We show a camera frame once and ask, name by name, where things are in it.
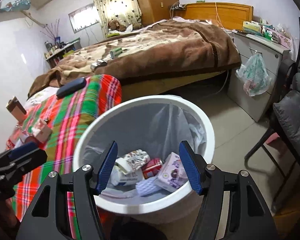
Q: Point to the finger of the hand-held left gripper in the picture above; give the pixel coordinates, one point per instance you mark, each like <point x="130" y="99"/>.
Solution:
<point x="22" y="150"/>
<point x="32" y="160"/>

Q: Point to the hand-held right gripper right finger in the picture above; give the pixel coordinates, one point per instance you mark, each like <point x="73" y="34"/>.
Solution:
<point x="190" y="170"/>

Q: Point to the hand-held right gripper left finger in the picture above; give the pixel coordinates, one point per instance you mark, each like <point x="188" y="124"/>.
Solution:
<point x="106" y="167"/>

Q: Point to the purple milk carton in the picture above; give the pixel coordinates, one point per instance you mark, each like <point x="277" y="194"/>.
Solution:
<point x="171" y="175"/>

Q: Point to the white yogurt bottle blue label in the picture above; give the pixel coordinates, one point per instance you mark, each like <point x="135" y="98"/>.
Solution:
<point x="126" y="177"/>

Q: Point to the small pink white box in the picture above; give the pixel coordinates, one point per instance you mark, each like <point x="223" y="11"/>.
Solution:
<point x="41" y="130"/>

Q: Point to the white wrapper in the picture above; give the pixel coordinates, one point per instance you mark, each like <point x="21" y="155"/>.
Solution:
<point x="136" y="158"/>

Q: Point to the long white foam net sleeve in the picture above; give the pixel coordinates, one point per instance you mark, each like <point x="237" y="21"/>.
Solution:
<point x="148" y="186"/>

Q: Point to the white round trash bin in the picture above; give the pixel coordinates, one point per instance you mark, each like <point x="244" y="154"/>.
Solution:
<point x="150" y="207"/>

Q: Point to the brown mug with lid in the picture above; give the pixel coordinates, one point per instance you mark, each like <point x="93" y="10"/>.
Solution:
<point x="16" y="108"/>

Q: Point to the clear bin liner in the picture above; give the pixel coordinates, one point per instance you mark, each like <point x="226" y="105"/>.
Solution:
<point x="145" y="130"/>

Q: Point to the dark blue glasses case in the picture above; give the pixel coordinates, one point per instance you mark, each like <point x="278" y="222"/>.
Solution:
<point x="71" y="87"/>

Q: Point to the pink stool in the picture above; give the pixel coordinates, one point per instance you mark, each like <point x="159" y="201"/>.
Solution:
<point x="271" y="138"/>

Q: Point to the row of toiletry bottles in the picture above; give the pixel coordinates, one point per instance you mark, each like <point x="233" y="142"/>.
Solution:
<point x="52" y="50"/>

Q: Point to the small shelf desk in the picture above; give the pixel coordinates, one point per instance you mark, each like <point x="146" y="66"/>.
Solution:
<point x="67" y="48"/>

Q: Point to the hanging plastic bag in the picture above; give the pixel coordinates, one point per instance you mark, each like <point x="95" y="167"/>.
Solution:
<point x="255" y="75"/>

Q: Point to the small green white box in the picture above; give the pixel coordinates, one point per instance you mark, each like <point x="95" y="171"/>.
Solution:
<point x="115" y="52"/>

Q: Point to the vase with dry branches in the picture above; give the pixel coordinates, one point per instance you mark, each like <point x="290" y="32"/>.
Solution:
<point x="57" y="40"/>

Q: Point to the chair with grey cushion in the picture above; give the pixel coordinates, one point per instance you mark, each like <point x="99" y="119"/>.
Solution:
<point x="292" y="112"/>

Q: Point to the brown blanket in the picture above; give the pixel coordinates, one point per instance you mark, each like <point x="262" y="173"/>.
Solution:
<point x="165" y="55"/>

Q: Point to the grey drawer cabinet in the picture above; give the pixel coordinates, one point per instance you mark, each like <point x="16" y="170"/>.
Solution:
<point x="242" y="46"/>

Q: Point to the brown teddy bear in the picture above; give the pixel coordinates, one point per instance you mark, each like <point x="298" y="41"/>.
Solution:
<point x="115" y="25"/>

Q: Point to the small window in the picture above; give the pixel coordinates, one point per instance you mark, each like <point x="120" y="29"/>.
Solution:
<point x="83" y="17"/>

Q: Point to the covered air conditioner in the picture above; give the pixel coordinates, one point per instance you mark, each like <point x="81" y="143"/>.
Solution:
<point x="15" y="3"/>

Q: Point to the pile of small boxes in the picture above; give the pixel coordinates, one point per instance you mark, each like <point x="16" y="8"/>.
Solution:
<point x="252" y="27"/>

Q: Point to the wooden bed headboard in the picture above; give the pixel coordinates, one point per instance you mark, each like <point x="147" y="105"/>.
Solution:
<point x="230" y="12"/>

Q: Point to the patterned curtain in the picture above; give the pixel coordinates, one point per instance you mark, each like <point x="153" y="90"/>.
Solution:
<point x="115" y="5"/>

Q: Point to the power strip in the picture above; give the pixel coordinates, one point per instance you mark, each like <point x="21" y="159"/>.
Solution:
<point x="178" y="6"/>

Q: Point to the wooden wardrobe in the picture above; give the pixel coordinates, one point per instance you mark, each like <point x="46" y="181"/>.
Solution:
<point x="152" y="0"/>

